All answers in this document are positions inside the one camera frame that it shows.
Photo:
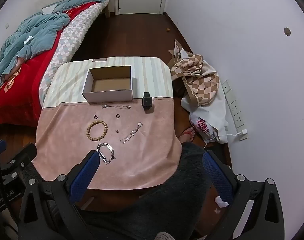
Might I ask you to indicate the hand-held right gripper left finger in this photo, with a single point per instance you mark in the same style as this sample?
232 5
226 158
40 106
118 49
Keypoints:
83 177

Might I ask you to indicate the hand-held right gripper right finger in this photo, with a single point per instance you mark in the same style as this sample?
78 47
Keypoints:
216 175

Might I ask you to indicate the cardboard box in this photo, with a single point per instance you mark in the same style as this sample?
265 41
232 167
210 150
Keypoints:
109 98

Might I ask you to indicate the white paper scrap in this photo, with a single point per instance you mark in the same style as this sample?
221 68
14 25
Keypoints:
221 202

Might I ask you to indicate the white charger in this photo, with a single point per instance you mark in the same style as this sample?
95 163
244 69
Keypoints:
243 133

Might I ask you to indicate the white printed plastic bag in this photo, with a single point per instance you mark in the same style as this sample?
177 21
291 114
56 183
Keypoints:
201 126

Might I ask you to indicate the red floral blanket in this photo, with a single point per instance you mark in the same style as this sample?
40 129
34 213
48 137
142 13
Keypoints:
17 97

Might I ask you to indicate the foot in red sandal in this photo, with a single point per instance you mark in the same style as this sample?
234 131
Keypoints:
189 131

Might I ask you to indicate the dark fuzzy trousers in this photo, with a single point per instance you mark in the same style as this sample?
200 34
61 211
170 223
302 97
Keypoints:
166 205

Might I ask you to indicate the pink striped tablecloth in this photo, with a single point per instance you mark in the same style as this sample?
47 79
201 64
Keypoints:
142 155

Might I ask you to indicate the beige checkered cloth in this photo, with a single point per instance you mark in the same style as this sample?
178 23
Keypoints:
204 87

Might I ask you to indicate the white tissue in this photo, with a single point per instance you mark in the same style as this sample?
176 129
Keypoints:
28 40

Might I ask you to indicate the blue quilt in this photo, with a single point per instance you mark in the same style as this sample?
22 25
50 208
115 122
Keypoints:
37 35

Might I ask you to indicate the checkered bedsheet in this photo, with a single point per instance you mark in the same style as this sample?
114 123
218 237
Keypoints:
72 37

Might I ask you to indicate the round wall cover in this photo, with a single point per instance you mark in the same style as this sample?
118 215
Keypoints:
287 31

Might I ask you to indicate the wooden bed frame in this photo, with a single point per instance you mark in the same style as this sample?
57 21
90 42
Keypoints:
109 7

